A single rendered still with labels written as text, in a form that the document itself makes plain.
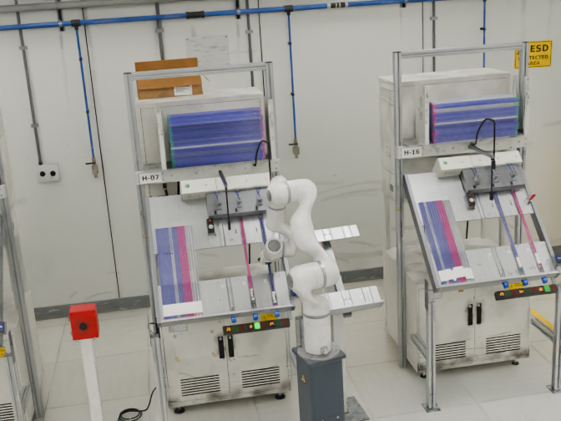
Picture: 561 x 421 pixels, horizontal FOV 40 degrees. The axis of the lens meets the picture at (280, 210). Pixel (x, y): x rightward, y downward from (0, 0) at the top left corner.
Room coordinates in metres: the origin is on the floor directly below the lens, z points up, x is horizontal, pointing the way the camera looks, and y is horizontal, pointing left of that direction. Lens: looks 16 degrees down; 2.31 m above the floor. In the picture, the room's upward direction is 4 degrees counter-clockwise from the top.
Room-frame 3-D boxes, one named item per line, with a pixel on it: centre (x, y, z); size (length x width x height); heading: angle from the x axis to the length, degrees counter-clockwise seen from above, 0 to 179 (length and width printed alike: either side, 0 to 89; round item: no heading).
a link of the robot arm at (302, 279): (3.16, -0.10, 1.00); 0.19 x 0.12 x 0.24; 112
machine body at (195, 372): (4.23, 0.40, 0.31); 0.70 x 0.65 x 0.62; 99
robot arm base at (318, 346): (3.18, -0.13, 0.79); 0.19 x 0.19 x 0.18
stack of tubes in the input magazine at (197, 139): (4.12, 0.32, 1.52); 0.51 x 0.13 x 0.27; 99
